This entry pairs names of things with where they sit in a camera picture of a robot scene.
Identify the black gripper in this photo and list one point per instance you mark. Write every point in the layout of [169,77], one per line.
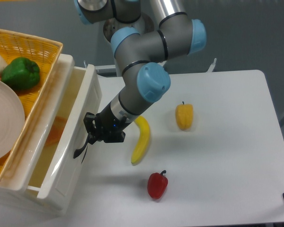
[109,123]

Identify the white top drawer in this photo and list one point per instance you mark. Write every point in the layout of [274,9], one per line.
[56,173]

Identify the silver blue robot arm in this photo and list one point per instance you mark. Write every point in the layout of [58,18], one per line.
[138,57]

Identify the white drawer cabinet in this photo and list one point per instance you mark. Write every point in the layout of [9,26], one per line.
[13,186]

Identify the toy bread slice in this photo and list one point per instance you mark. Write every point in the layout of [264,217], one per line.
[56,131]

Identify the yellow banana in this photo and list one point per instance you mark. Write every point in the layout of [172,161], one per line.
[143,141]

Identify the red bell pepper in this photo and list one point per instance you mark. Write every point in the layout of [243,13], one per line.
[157,184]

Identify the pink plate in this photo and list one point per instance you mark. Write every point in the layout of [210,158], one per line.
[12,118]

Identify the yellow woven basket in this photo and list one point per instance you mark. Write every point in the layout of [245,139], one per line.
[45,53]

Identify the green bell pepper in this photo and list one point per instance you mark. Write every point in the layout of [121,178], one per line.
[21,74]

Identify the yellow bell pepper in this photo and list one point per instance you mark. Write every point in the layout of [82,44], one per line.
[184,115]

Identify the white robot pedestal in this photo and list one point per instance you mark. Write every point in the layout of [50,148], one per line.
[143,25]

